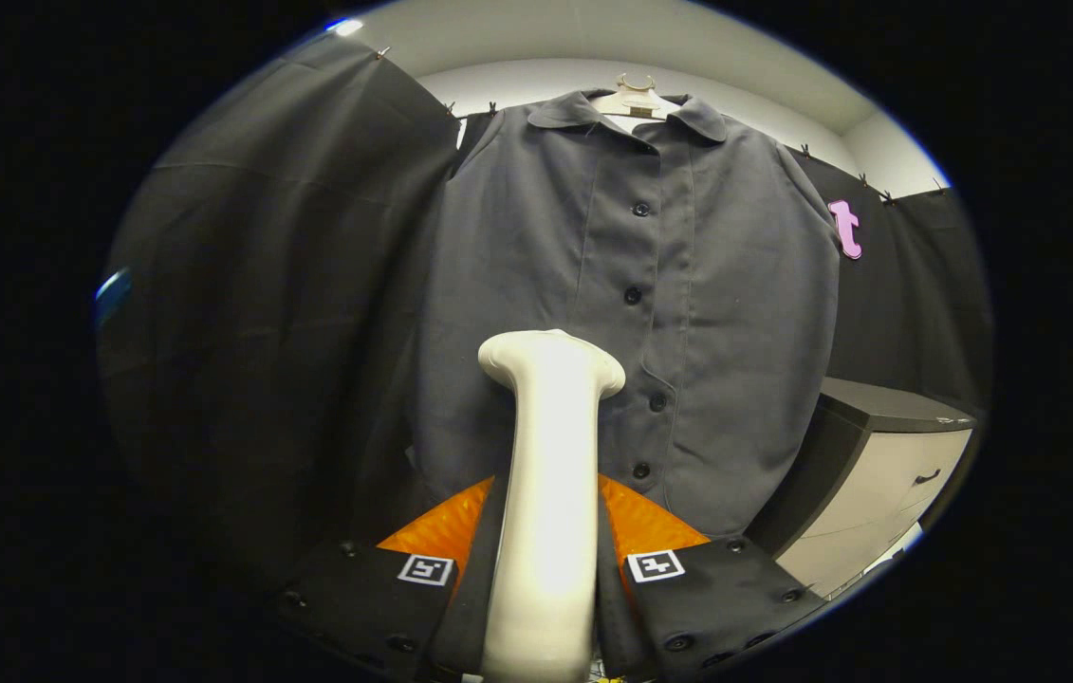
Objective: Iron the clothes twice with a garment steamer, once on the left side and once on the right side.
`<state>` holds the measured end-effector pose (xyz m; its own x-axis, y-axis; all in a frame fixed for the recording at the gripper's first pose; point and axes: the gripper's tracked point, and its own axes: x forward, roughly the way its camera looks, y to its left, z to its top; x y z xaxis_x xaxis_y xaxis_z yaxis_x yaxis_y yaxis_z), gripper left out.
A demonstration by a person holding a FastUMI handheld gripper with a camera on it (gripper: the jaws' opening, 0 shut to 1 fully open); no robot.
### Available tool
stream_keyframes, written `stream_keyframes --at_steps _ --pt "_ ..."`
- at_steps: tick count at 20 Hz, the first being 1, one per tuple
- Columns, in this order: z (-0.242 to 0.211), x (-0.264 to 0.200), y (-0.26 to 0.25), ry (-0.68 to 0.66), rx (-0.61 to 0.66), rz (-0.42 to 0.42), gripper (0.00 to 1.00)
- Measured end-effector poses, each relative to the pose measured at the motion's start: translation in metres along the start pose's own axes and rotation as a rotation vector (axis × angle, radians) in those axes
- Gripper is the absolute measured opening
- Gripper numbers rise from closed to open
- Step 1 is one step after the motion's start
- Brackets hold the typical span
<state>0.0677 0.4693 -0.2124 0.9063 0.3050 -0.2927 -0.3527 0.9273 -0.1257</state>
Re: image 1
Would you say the grey cabinet with dark top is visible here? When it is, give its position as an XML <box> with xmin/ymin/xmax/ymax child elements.
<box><xmin>747</xmin><ymin>377</ymin><xmax>978</xmax><ymax>600</ymax></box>

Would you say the cream clothes hanger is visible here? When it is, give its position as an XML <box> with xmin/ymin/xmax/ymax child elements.
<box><xmin>590</xmin><ymin>73</ymin><xmax>684</xmax><ymax>121</ymax></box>

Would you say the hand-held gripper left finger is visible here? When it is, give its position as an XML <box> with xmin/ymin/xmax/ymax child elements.
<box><xmin>275</xmin><ymin>477</ymin><xmax>499</xmax><ymax>683</ymax></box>

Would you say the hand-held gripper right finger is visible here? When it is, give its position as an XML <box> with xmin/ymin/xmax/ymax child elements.
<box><xmin>598</xmin><ymin>477</ymin><xmax>826</xmax><ymax>683</ymax></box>

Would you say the dark grey button shirt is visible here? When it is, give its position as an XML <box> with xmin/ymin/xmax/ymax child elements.
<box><xmin>346</xmin><ymin>88</ymin><xmax>842</xmax><ymax>542</ymax></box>

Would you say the cream garment steamer head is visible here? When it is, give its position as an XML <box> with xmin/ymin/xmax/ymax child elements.
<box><xmin>478</xmin><ymin>328</ymin><xmax>627</xmax><ymax>683</ymax></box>

